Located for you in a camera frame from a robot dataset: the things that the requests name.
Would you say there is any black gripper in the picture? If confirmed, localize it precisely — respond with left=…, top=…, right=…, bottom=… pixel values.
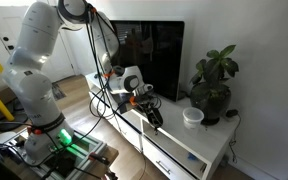
left=137, top=93, right=163, bottom=121

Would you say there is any aluminium robot base platform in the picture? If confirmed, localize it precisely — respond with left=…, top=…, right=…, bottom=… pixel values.
left=17, top=129, right=108, bottom=180

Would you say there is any white television stand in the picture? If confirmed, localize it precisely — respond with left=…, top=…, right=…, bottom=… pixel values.
left=84, top=71, right=240, bottom=180

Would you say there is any black flat screen television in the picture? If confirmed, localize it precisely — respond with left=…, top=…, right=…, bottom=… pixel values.
left=108, top=20, right=186, bottom=103

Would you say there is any translucent plastic cup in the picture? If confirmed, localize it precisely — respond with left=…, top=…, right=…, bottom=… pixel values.
left=182, top=106, right=205, bottom=131

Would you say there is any dark round plant pot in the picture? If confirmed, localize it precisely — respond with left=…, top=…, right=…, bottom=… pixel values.
left=189, top=82, right=233, bottom=123

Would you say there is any black plant saucer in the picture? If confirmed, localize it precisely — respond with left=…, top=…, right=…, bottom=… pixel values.
left=200, top=116, right=222, bottom=127

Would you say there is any small blue object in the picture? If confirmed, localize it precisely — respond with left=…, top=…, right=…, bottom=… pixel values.
left=187, top=152, right=199, bottom=162

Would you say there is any black power adapter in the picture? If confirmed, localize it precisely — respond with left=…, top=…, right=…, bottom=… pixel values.
left=225, top=108, right=240, bottom=119

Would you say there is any green leafy plant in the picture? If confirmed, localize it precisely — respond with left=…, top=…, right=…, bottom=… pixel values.
left=189, top=44, right=240, bottom=98

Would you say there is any green status light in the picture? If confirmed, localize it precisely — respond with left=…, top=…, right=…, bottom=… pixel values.
left=57, top=129, right=73, bottom=146

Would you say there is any black round floor base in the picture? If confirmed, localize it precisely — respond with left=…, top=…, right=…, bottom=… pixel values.
left=0, top=113, right=29, bottom=133

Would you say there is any metal drawer handle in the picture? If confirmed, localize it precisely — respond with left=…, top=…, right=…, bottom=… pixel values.
left=155, top=159, right=172, bottom=176

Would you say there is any red handled tool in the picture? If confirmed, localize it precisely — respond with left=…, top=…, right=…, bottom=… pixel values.
left=88, top=152, right=112, bottom=167

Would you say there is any black adapter cable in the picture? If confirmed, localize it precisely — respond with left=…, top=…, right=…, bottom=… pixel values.
left=228, top=114, right=242, bottom=164

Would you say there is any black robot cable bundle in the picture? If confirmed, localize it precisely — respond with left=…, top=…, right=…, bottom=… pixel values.
left=83, top=3, right=163, bottom=154

